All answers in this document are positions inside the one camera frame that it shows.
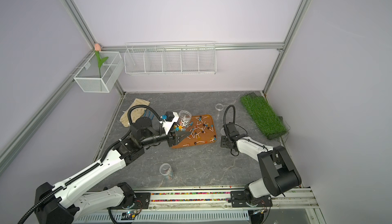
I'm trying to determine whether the beige work glove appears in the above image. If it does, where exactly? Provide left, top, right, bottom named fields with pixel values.
left=119, top=98, right=151, bottom=128

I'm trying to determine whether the white mesh wall box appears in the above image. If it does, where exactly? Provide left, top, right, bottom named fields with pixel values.
left=73, top=51, right=125, bottom=93

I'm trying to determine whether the clear plastic jar lid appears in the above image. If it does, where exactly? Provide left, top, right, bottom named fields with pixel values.
left=220, top=128, right=226, bottom=136

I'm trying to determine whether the green artificial grass mat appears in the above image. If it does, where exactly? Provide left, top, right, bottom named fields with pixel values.
left=240, top=93, right=288, bottom=140

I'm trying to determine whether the artificial pink tulip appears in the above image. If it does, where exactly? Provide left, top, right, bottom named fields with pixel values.
left=94, top=43, right=108, bottom=78

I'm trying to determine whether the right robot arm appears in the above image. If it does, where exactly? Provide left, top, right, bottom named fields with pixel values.
left=220, top=105, right=302, bottom=207

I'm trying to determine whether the white wire wall basket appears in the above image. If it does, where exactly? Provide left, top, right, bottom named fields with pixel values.
left=124, top=41, right=217, bottom=75

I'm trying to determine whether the blue garden hand rake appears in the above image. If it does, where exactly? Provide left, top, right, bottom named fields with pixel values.
left=144, top=110, right=155, bottom=120

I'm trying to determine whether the orange wooden tray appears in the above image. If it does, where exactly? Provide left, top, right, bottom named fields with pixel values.
left=171, top=115, right=217, bottom=148

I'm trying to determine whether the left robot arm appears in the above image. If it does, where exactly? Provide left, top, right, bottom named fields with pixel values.
left=19, top=104, right=191, bottom=224

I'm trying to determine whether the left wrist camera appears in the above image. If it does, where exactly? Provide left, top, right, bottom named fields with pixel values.
left=160, top=112, right=179, bottom=134

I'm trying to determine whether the clear jar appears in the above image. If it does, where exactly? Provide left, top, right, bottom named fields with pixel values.
left=159, top=163, right=174, bottom=180
left=177, top=110, right=192, bottom=131

